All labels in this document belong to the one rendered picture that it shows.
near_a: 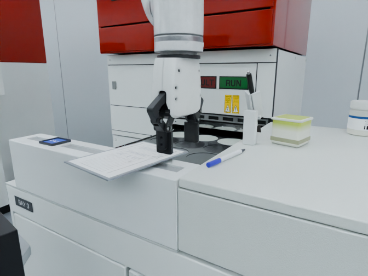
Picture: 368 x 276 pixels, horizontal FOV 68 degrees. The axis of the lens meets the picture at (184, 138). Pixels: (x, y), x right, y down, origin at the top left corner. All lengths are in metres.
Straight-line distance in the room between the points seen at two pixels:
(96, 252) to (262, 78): 0.76
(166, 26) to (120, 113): 0.99
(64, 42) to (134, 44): 3.01
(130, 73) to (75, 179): 0.77
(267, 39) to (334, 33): 1.55
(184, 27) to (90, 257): 0.56
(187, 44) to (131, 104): 0.92
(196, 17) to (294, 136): 0.37
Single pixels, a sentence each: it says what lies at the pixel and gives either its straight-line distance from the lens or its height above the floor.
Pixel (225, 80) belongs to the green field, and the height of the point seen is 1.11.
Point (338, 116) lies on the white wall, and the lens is 2.50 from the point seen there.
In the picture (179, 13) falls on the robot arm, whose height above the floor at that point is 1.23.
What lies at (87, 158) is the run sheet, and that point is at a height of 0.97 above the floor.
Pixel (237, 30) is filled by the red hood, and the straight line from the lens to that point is 1.02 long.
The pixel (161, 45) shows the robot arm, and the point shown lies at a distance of 0.46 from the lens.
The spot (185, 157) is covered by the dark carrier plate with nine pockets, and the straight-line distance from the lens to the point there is 0.78.
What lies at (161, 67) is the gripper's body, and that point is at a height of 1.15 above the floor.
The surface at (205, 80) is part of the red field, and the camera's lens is 1.11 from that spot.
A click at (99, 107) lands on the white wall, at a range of 3.77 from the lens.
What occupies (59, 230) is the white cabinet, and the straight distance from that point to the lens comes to 0.81.
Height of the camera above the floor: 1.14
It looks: 14 degrees down
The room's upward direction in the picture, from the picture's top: straight up
